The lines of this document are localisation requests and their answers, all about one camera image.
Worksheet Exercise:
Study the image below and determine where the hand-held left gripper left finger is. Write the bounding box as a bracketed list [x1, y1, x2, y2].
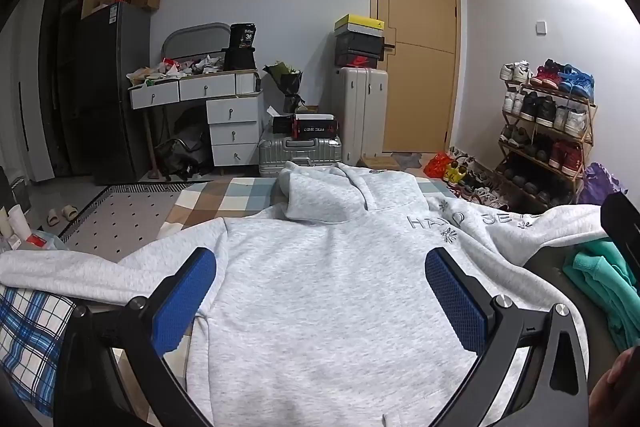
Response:
[52, 247, 218, 427]

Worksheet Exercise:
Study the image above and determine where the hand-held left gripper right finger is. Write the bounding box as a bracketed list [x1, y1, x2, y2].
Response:
[424, 247, 590, 427]

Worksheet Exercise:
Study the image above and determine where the grey hoodie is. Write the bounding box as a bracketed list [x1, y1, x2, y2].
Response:
[0, 161, 613, 427]

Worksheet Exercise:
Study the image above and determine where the person's right hand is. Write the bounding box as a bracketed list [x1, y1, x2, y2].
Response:
[589, 347, 640, 427]

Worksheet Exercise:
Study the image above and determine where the purple bag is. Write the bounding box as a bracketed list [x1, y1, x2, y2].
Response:
[582, 162, 628, 208]

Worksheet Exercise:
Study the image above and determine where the teal garment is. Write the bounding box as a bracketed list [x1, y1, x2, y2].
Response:
[562, 238, 640, 350]

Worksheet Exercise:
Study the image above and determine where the wooden shoe rack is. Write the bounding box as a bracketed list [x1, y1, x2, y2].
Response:
[492, 77, 598, 208]

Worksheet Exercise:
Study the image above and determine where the checked bedsheet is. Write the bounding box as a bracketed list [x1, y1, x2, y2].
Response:
[107, 176, 448, 413]

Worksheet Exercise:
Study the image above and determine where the dotted rug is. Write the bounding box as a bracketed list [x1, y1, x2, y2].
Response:
[60, 183, 211, 265]

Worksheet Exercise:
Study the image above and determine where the pile of small shoes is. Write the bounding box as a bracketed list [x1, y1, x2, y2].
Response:
[442, 147, 506, 202]

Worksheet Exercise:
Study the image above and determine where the red plastic bag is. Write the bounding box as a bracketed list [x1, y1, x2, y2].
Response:
[423, 152, 451, 180]

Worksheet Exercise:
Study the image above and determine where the shoe rack with shoes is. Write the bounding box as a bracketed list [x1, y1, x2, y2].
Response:
[497, 59, 596, 208]

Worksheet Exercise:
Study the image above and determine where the black duffel bag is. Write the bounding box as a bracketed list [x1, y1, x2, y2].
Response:
[154, 107, 213, 180]

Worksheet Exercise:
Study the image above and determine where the red and white packet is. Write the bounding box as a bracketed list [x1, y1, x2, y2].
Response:
[25, 232, 66, 253]

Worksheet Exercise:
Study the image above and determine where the small cardboard box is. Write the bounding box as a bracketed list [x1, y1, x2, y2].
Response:
[357, 154, 401, 172]

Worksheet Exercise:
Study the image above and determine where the blue plaid cloth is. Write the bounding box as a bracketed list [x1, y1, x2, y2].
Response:
[0, 287, 78, 418]

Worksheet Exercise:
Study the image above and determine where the white vanity desk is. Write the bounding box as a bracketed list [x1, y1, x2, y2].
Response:
[127, 69, 264, 182]

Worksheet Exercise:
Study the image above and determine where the silver suitcase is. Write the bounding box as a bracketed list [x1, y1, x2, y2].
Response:
[258, 129, 343, 178]

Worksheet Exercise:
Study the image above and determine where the white bottle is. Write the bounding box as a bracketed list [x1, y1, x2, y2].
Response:
[7, 204, 31, 243]

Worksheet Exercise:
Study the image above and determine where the small black box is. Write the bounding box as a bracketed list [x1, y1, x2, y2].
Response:
[271, 114, 296, 136]

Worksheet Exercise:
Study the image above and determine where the white suitcase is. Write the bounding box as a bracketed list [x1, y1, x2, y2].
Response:
[334, 67, 389, 165]

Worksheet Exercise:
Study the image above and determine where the black box with red stripes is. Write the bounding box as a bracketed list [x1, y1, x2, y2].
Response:
[292, 113, 340, 140]

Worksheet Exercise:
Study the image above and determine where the pile of desk clutter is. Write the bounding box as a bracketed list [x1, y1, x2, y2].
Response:
[126, 54, 226, 88]

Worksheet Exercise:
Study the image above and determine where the black wrapped flower bouquet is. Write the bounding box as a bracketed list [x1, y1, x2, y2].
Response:
[263, 61, 304, 114]

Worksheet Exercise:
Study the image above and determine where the red and black shoe box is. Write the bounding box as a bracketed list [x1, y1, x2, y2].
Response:
[336, 52, 381, 68]

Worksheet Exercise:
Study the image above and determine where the grey arched mirror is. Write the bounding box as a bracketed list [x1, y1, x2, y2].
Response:
[162, 23, 231, 62]

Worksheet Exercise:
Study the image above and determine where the black printed bag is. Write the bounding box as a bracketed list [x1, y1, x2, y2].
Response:
[229, 23, 257, 48]

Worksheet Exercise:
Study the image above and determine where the yellow shoe box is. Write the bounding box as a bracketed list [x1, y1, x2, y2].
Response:
[334, 14, 377, 36]

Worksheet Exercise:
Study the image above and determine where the wooden door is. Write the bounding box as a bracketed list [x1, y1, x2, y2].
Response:
[370, 0, 461, 155]

